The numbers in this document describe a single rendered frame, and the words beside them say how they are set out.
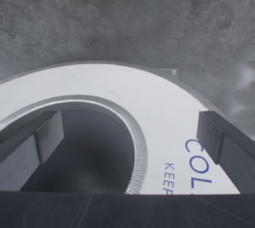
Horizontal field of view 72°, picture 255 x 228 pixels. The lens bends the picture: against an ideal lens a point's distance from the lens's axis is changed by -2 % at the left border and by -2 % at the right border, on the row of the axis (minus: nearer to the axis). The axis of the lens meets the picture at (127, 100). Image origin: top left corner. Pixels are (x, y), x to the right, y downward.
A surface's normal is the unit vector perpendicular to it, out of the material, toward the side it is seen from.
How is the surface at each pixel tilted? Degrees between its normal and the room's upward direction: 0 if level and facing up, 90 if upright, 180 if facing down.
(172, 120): 90
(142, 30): 0
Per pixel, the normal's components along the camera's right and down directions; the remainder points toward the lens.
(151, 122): -0.04, -0.76
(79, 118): -0.02, 0.65
